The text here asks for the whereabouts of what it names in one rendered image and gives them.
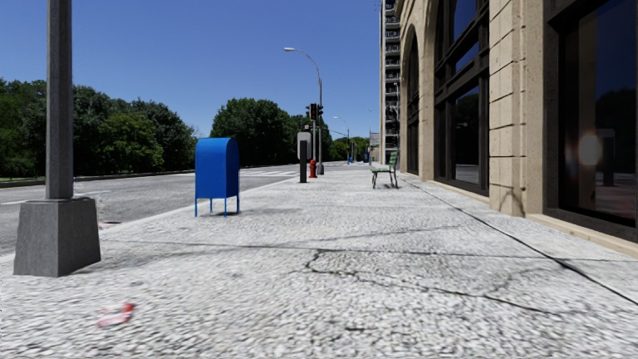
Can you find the white box on a post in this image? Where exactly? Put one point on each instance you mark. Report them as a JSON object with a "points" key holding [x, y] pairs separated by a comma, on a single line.
{"points": [[303, 152]]}

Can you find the green bench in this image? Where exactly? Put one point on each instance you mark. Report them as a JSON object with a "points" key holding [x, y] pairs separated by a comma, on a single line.
{"points": [[389, 167]]}

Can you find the pale stone building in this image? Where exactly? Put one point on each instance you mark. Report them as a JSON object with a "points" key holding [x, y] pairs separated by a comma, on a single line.
{"points": [[513, 85]]}

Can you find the trees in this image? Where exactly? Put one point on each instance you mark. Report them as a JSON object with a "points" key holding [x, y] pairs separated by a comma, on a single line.
{"points": [[109, 134], [264, 132]]}

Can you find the grey street lamp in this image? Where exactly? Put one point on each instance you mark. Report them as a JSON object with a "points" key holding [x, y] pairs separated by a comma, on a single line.
{"points": [[319, 109], [347, 142]]}

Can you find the red and white litter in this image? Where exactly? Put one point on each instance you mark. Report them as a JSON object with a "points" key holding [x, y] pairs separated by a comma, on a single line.
{"points": [[116, 314]]}

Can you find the grey pole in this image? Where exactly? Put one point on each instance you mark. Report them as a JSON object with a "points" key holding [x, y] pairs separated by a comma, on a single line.
{"points": [[59, 109]]}

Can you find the red fire hydrant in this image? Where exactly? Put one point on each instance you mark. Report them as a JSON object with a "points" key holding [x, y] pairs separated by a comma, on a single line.
{"points": [[312, 169]]}

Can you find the grey balcony tower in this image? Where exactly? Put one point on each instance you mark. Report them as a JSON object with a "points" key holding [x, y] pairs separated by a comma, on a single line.
{"points": [[390, 70]]}

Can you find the blue letter box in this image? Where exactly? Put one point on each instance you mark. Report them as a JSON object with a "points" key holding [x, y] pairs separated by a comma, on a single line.
{"points": [[216, 169]]}

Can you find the traffic light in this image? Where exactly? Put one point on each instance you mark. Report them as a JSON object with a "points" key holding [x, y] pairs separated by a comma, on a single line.
{"points": [[313, 111]]}

